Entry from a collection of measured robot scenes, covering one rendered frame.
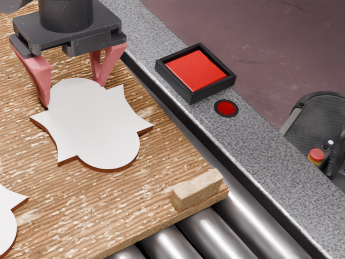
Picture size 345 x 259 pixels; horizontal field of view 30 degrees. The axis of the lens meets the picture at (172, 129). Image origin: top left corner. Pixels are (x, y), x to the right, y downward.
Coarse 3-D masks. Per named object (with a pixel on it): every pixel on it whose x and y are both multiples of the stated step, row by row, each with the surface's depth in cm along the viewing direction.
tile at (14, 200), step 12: (0, 192) 64; (12, 192) 65; (0, 204) 64; (12, 204) 64; (0, 216) 63; (12, 216) 63; (0, 228) 62; (12, 228) 62; (0, 240) 61; (12, 240) 61; (0, 252) 60
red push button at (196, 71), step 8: (184, 56) 85; (192, 56) 85; (200, 56) 85; (168, 64) 83; (176, 64) 83; (184, 64) 84; (192, 64) 84; (200, 64) 84; (208, 64) 84; (176, 72) 82; (184, 72) 83; (192, 72) 83; (200, 72) 83; (208, 72) 83; (216, 72) 83; (184, 80) 82; (192, 80) 82; (200, 80) 82; (208, 80) 82; (216, 80) 82; (192, 88) 81
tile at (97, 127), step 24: (72, 96) 74; (96, 96) 75; (120, 96) 75; (48, 120) 71; (72, 120) 72; (96, 120) 72; (120, 120) 73; (144, 120) 73; (72, 144) 70; (96, 144) 70; (120, 144) 71; (96, 168) 68; (120, 168) 69
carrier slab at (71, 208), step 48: (0, 48) 80; (0, 96) 74; (144, 96) 78; (0, 144) 70; (48, 144) 71; (144, 144) 72; (48, 192) 66; (96, 192) 67; (144, 192) 68; (48, 240) 62; (96, 240) 63
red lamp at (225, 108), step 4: (220, 104) 82; (224, 104) 82; (228, 104) 82; (220, 108) 81; (224, 108) 81; (228, 108) 81; (232, 108) 81; (224, 112) 81; (228, 112) 81; (232, 112) 81
